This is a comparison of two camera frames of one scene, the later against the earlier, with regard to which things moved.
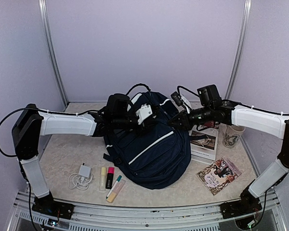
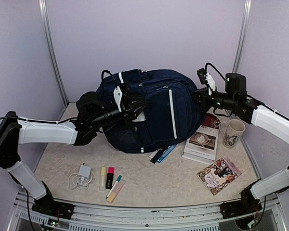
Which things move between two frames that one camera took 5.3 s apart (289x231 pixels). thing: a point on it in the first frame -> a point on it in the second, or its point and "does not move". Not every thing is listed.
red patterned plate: x=212 y=123 does not move
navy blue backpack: x=156 y=155 -> x=173 y=118
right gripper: x=183 y=119 -> x=203 y=101
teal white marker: x=114 y=186 does not move
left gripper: x=145 y=126 -> x=128 y=109
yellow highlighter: x=102 y=182 does not move
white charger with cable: x=81 y=180 does not move
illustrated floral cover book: x=218 y=175 does not move
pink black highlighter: x=110 y=178 does not move
